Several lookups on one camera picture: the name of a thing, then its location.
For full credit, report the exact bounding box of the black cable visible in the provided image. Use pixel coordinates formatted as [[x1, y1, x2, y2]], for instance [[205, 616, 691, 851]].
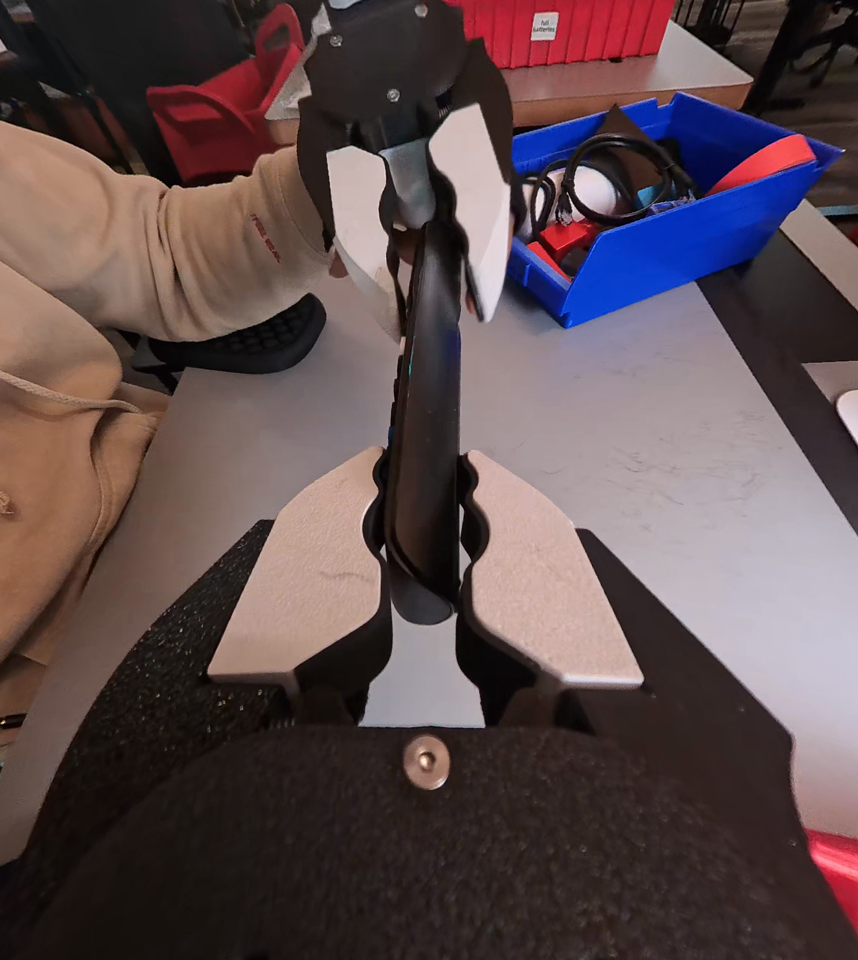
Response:
[[526, 133, 696, 226]]

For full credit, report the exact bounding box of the black TV remote control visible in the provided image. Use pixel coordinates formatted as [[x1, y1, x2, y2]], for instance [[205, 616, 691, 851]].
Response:
[[384, 219, 475, 625]]

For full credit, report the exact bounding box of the red block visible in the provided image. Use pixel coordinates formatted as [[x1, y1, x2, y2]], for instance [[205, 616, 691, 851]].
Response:
[[537, 221, 603, 275]]

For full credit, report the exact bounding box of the red plastic tote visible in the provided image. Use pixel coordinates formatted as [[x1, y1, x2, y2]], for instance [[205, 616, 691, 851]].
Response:
[[146, 2, 306, 185]]

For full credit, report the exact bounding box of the wooden side table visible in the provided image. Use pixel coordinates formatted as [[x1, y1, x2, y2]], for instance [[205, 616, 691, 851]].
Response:
[[511, 21, 754, 129]]

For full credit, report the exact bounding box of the blue plastic bin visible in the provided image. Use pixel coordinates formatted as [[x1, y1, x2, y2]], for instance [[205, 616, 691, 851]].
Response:
[[507, 91, 845, 330]]

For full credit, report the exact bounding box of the person's left forearm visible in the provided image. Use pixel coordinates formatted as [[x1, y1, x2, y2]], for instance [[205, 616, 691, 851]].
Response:
[[110, 146, 336, 342]]

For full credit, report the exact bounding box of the black textured armrest pad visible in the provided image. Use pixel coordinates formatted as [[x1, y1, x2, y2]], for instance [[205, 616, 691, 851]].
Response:
[[147, 292, 327, 375]]

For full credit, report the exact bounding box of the light blue block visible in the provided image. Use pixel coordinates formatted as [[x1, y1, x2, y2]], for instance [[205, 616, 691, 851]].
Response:
[[635, 183, 700, 215]]

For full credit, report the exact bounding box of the red flat disc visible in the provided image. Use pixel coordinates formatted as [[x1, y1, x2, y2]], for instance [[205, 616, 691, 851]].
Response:
[[705, 133, 819, 198]]

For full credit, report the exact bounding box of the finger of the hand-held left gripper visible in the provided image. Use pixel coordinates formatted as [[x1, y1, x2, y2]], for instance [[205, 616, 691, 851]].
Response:
[[429, 103, 513, 324], [326, 146, 408, 342]]

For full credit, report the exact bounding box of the white round object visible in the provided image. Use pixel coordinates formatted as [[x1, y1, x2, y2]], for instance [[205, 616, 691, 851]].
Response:
[[541, 165, 618, 219]]

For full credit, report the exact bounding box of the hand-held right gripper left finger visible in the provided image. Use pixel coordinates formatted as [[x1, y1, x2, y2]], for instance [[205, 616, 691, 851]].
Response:
[[207, 447, 394, 702]]

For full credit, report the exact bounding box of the large red ribbed crate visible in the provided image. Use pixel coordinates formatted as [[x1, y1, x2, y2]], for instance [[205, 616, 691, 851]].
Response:
[[444, 0, 678, 70]]

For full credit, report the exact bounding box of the dark brown triangular piece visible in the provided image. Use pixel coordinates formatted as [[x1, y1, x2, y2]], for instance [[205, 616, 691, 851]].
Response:
[[597, 103, 670, 189]]

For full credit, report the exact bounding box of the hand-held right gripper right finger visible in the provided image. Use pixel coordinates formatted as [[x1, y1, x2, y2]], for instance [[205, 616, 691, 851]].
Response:
[[455, 450, 645, 702]]

